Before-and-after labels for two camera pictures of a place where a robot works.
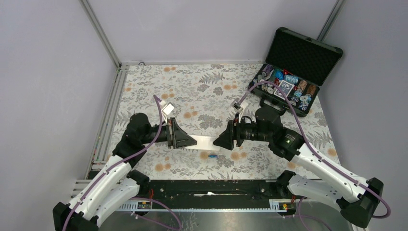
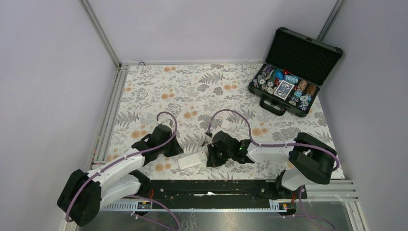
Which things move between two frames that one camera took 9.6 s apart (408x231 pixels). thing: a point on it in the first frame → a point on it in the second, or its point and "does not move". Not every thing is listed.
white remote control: [204, 142] → [191, 160]
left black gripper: [180, 138] → [176, 150]
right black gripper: [233, 132] → [213, 161]
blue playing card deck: [286, 87] does not move
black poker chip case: [299, 65] does not move
